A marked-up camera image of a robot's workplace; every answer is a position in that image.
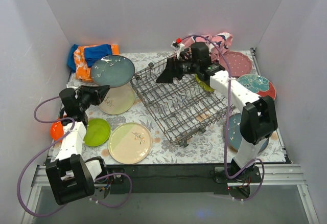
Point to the orange white patterned cloth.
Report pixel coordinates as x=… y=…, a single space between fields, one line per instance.
x=82 y=72

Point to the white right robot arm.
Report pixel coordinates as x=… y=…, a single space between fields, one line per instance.
x=258 y=114

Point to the blue folded towel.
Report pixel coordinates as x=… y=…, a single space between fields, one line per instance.
x=91 y=54

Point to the pink polka dot plate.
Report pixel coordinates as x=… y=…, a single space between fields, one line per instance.
x=239 y=63

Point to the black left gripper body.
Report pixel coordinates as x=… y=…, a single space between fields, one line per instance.
x=88 y=95

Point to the floral patterned table mat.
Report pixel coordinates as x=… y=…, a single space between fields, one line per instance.
x=207 y=147

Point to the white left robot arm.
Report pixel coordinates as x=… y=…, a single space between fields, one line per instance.
x=70 y=177

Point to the cream green plate lower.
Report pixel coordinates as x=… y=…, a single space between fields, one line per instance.
x=130 y=143

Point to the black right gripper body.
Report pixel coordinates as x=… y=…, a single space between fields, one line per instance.
x=176 y=65

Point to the pink navy patterned cloth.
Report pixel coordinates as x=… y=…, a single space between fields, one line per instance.
x=217 y=44

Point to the green polka dot plate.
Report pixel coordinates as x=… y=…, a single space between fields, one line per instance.
x=204 y=85

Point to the red teal floral plate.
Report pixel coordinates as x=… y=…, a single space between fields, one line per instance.
x=258 y=84

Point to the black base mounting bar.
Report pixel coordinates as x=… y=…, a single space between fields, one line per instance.
x=173 y=178

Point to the dark blue floral plate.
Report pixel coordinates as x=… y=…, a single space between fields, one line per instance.
x=233 y=131
x=114 y=70

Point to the cream green plate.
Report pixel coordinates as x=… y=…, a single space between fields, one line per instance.
x=130 y=143
x=118 y=100

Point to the grey wire dish rack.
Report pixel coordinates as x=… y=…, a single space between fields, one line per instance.
x=182 y=109

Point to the orange plastic plate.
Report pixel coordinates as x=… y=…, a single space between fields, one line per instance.
x=56 y=131

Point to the plain lime green plate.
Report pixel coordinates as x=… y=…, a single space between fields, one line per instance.
x=97 y=133

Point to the cream green plate upper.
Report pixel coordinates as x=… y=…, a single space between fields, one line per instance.
x=118 y=100

